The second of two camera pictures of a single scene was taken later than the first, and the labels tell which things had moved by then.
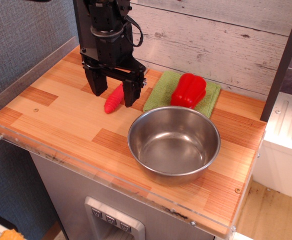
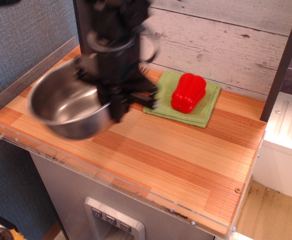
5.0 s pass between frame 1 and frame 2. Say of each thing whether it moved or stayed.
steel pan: moved
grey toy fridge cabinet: stayed
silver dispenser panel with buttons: stayed
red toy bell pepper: stayed
